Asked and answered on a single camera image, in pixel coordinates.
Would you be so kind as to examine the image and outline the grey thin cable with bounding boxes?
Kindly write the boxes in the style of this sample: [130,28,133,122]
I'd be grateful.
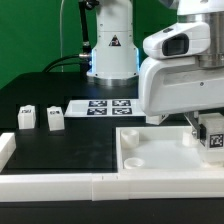
[59,0,66,73]

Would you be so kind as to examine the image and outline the white front fence wall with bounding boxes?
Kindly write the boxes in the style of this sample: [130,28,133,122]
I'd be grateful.
[0,171,224,202]

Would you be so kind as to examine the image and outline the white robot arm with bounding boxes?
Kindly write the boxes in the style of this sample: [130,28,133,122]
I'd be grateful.
[87,0,224,139]

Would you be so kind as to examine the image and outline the white left fence wall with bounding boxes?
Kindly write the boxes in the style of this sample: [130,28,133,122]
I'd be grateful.
[0,133,16,172]

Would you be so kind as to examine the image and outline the white marker base plate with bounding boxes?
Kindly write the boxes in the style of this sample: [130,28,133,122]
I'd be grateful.
[65,99,144,117]

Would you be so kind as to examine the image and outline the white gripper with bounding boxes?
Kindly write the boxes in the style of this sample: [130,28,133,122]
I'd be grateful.
[138,22,224,140]

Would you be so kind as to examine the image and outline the white square tabletop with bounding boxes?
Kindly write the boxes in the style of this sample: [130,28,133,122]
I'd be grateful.
[116,126,224,171]

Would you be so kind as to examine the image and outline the white fence wall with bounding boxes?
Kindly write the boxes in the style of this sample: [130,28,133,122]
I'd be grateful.
[0,133,16,172]
[0,171,224,202]

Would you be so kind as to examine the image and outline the black cable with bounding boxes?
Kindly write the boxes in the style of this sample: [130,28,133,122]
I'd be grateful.
[41,54,92,73]

